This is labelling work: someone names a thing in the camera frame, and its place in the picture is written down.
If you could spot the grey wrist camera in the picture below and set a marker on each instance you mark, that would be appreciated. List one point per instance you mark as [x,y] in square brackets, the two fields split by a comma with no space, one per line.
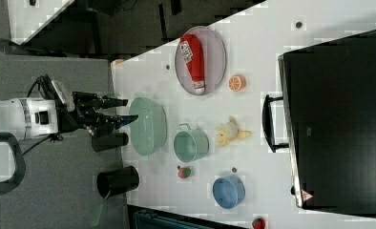
[64,95]

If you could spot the black toaster oven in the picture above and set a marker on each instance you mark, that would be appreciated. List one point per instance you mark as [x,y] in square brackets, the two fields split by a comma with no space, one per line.
[329,102]

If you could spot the plush peeled banana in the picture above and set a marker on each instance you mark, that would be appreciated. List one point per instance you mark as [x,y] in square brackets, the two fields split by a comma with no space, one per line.
[229,132]

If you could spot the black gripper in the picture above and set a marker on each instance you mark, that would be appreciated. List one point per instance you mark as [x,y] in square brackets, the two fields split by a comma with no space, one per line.
[83,115]

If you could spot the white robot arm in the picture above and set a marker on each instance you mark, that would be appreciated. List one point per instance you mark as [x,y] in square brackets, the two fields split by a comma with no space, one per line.
[32,118]

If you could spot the orange slice toy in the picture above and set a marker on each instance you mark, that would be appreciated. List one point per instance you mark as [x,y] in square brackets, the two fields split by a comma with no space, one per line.
[237,83]

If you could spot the green oval colander basket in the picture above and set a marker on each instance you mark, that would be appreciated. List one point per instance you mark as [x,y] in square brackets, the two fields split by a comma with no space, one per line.
[149,131]

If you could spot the black cylinder cup far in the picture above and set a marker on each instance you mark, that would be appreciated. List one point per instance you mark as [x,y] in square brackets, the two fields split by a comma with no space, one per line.
[108,142]

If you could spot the red ketchup bottle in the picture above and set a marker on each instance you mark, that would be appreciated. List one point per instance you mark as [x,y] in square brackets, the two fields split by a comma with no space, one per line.
[191,50]

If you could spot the black cylinder cup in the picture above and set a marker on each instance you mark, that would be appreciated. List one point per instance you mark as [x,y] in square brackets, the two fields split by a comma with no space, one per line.
[108,142]
[117,181]

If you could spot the red strawberry toy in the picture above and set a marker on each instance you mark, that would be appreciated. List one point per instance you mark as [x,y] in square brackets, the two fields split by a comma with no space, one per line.
[184,172]

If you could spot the black cylinder cup near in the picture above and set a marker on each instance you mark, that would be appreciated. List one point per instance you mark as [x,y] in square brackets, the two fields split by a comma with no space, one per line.
[117,181]

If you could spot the blue bowl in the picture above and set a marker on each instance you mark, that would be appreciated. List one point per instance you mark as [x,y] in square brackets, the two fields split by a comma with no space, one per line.
[228,192]

